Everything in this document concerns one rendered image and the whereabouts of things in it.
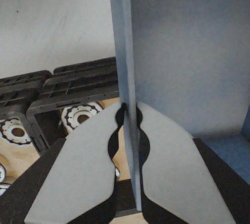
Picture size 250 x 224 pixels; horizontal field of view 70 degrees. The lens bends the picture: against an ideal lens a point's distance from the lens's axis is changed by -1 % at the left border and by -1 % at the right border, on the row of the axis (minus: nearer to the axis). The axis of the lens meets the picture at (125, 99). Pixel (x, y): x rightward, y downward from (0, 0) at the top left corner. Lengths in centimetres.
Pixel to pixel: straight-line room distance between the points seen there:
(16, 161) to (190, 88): 53
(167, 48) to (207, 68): 5
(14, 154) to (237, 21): 58
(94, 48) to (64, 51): 8
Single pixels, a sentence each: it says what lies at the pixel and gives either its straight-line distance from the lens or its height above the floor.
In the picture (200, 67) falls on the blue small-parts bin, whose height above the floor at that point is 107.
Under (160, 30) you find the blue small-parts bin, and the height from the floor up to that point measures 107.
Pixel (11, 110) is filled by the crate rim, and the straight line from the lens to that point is 39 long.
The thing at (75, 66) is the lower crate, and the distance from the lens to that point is 54.
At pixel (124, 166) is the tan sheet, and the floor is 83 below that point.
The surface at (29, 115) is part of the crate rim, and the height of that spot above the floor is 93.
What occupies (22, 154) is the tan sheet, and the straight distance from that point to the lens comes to 60.
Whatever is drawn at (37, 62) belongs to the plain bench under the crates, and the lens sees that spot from 58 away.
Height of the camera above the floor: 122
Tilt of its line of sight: 60 degrees down
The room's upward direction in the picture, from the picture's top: 166 degrees clockwise
